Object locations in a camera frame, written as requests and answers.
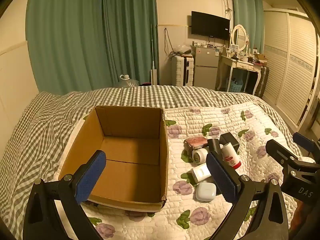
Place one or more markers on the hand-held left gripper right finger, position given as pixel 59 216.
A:
pixel 221 177

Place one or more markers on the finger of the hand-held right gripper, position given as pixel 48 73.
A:
pixel 277 148
pixel 302 140

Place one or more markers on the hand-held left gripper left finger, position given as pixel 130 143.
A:
pixel 91 177

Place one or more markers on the white earbud case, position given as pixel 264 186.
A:
pixel 206 191

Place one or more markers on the white cylindrical device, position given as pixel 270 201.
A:
pixel 200 172

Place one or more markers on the white tube with red label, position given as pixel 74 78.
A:
pixel 231 156

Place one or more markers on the white jar with green print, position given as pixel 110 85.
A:
pixel 200 156

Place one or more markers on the black cube-shaped box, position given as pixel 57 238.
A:
pixel 230 140

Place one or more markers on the pink patterned case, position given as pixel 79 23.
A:
pixel 196 143

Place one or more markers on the brown cardboard box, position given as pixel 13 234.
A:
pixel 130 155

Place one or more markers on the white floral quilt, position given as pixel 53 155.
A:
pixel 250 120

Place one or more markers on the dark suitcase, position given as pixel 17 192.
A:
pixel 263 81

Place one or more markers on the grey checked bed sheet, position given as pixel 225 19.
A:
pixel 37 130

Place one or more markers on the white louvred wardrobe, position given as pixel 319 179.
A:
pixel 287 67

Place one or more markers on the blue plastic basket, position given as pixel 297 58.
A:
pixel 235 86

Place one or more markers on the white dressing table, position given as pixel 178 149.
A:
pixel 236 63

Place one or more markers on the clear large water bottle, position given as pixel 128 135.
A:
pixel 128 82

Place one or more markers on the silver fridge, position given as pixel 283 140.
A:
pixel 206 72

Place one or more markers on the white suitcase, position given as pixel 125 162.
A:
pixel 181 71

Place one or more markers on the white oval mirror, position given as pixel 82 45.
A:
pixel 240 38

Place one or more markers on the clear plastic bag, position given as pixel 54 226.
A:
pixel 182 49

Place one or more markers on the narrow green curtain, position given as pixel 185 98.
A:
pixel 246 10

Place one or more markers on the wide green curtain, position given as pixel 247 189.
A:
pixel 87 30

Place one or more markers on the black wall television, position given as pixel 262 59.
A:
pixel 210 26

